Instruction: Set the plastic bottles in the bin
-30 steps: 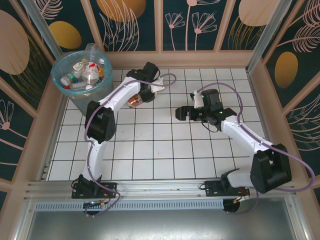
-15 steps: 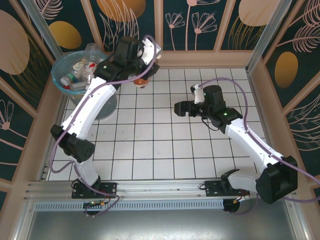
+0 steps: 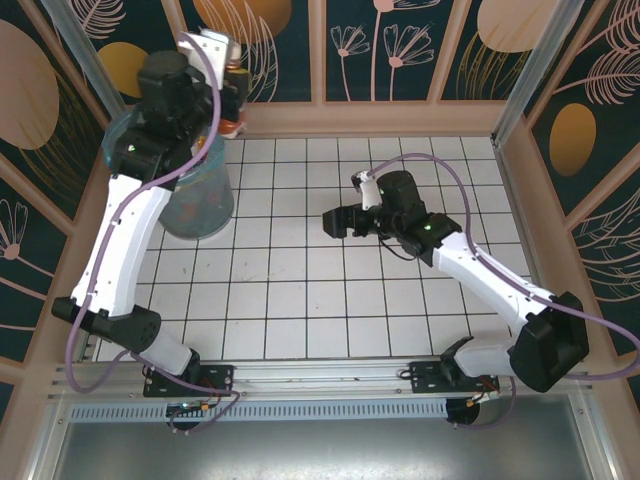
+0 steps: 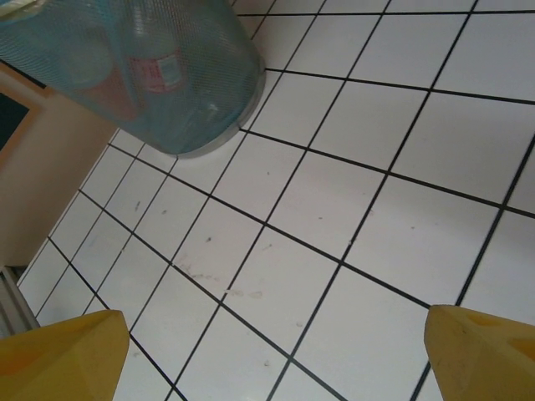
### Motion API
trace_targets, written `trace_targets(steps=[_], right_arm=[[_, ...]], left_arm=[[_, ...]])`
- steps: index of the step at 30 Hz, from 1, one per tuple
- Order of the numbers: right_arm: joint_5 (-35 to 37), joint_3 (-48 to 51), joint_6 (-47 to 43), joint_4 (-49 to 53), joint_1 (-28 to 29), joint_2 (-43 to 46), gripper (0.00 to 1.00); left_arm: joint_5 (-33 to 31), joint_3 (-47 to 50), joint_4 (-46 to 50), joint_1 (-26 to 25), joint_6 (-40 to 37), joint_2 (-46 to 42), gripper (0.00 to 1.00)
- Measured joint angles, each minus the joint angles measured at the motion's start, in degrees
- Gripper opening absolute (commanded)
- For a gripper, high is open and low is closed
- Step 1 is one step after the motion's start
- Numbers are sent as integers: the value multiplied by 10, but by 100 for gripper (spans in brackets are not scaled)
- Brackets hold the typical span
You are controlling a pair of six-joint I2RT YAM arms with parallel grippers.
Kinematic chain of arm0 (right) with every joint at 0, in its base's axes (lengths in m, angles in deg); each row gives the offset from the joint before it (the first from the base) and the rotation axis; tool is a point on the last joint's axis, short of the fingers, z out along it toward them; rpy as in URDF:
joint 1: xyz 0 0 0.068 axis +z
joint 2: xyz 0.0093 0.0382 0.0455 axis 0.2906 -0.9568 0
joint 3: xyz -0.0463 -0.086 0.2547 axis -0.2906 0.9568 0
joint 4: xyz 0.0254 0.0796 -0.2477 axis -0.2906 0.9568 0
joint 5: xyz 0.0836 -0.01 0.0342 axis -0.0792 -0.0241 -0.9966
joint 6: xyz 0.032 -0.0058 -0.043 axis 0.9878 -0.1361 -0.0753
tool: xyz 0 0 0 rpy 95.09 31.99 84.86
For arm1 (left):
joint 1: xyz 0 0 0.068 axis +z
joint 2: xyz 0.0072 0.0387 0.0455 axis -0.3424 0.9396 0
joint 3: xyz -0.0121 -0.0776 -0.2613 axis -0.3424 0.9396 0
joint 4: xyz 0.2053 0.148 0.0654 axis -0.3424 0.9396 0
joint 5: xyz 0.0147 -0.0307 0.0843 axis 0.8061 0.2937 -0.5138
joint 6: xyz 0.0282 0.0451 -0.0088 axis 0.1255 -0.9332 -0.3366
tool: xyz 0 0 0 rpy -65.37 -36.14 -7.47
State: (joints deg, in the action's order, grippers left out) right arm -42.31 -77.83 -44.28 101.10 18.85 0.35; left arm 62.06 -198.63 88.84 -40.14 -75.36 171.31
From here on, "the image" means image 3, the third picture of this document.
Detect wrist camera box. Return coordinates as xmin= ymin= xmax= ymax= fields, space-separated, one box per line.
xmin=178 ymin=28 xmax=242 ymax=76
xmin=350 ymin=168 xmax=385 ymax=212

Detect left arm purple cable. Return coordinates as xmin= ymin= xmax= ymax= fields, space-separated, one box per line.
xmin=67 ymin=32 xmax=246 ymax=435

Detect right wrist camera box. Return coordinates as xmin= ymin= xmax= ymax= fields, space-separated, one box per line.
xmin=350 ymin=168 xmax=385 ymax=212

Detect slotted grey cable duct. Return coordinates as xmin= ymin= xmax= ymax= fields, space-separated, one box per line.
xmin=67 ymin=398 xmax=449 ymax=422

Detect grey mesh waste bin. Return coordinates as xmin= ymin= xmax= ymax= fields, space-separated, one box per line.
xmin=102 ymin=112 xmax=235 ymax=240

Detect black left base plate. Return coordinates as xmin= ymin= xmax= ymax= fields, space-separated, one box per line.
xmin=143 ymin=363 xmax=236 ymax=399

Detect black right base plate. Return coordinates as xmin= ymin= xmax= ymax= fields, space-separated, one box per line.
xmin=408 ymin=360 xmax=501 ymax=394

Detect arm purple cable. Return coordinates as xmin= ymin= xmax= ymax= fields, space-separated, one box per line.
xmin=67 ymin=32 xmax=246 ymax=435
xmin=367 ymin=153 xmax=640 ymax=431

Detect aluminium corner post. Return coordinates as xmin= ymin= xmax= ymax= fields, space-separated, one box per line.
xmin=491 ymin=0 xmax=586 ymax=147
xmin=42 ymin=0 xmax=126 ymax=121

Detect brown coffee drink bottle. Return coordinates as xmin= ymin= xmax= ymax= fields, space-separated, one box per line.
xmin=218 ymin=59 xmax=250 ymax=140

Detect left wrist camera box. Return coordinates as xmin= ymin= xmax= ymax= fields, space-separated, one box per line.
xmin=178 ymin=28 xmax=242 ymax=76

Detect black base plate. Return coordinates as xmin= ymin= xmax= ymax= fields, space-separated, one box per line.
xmin=143 ymin=363 xmax=236 ymax=399
xmin=408 ymin=360 xmax=501 ymax=394

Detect red black power wires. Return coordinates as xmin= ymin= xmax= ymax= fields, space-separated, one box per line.
xmin=167 ymin=384 xmax=224 ymax=419
xmin=467 ymin=382 xmax=501 ymax=409

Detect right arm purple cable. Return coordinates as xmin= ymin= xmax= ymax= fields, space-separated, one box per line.
xmin=367 ymin=153 xmax=640 ymax=431

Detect aluminium mounting rail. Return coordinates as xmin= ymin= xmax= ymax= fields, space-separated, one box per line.
xmin=48 ymin=355 xmax=590 ymax=399

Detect grey metal panel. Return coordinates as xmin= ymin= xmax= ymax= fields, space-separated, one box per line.
xmin=49 ymin=394 xmax=606 ymax=480

